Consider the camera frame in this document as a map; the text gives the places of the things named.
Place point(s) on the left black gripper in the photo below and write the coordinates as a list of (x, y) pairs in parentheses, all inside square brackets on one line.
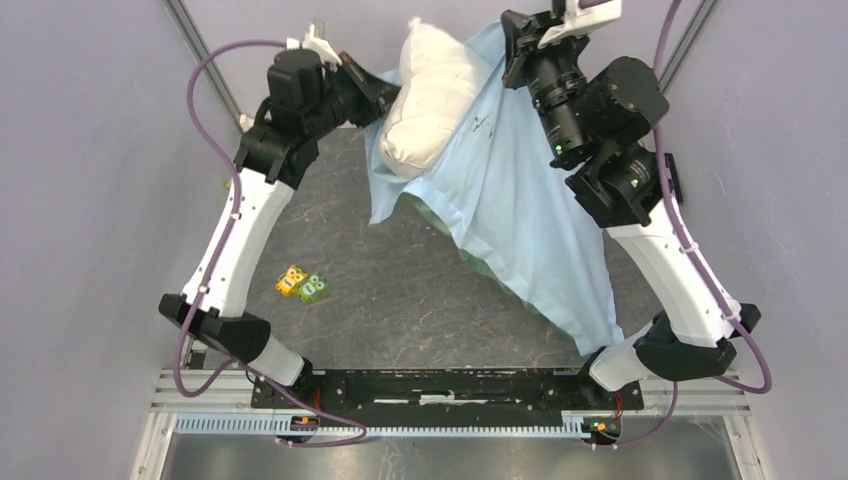
[(375, 93)]

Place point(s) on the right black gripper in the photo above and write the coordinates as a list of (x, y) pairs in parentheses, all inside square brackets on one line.
[(523, 52)]

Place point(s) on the light blue pillowcase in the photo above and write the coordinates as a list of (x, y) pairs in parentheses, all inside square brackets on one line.
[(492, 191)]

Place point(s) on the white pillow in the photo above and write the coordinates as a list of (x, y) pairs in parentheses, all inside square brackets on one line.
[(440, 77)]

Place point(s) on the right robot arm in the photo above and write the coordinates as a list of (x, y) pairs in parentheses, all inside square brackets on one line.
[(628, 195)]

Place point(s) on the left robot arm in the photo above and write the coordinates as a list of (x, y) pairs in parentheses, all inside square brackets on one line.
[(266, 170)]

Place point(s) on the white beige corner toy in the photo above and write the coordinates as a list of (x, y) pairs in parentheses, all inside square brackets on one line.
[(246, 122)]

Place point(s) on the black white checkerboard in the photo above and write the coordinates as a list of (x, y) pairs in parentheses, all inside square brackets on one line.
[(675, 185)]

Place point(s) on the yellow toy block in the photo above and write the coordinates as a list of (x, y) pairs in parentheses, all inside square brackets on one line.
[(290, 282)]

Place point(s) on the green toy block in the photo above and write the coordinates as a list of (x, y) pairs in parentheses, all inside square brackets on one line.
[(312, 288)]

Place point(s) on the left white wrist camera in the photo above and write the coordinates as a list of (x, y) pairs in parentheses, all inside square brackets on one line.
[(315, 41)]

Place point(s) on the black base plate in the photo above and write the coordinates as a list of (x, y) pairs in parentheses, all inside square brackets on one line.
[(468, 397)]

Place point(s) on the light blue toothed rail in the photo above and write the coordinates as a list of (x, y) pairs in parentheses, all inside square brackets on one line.
[(288, 425)]

